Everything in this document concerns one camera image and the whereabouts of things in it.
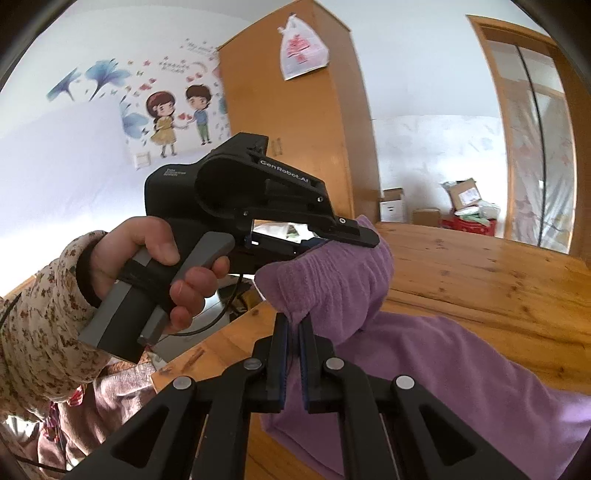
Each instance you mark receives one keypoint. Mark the open labelled cardboard box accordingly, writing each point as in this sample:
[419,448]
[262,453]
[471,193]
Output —
[464,194]

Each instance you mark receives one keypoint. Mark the clear plastic door curtain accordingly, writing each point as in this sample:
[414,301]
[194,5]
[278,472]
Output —
[535,152]

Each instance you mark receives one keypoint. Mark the cartoon wall sticker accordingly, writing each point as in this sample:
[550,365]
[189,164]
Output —
[161,120]

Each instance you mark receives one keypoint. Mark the brown cardboard box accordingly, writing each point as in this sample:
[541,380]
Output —
[427,217]

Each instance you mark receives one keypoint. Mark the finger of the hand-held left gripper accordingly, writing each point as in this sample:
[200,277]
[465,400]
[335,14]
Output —
[277,249]
[351,230]

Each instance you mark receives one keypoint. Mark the person's left hand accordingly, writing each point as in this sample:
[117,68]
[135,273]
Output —
[147,233]

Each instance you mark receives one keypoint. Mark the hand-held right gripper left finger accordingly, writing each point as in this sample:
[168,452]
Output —
[282,369]

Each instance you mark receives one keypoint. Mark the red basket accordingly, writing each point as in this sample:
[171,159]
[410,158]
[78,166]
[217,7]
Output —
[468,226]

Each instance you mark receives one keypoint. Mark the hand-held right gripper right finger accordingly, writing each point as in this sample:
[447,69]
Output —
[305,369]

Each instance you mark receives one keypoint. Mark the white cardboard box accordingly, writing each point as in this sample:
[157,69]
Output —
[392,207]

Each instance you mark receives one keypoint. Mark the person's pink clothing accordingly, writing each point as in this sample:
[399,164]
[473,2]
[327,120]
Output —
[106,406]

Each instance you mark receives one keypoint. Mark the wooden wardrobe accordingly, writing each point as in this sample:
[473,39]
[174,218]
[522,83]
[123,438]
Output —
[295,138]

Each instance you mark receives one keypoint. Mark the red printed plastic bag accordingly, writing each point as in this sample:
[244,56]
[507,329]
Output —
[302,50]

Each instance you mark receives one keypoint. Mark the person's left forearm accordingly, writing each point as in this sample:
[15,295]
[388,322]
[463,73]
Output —
[41,323]

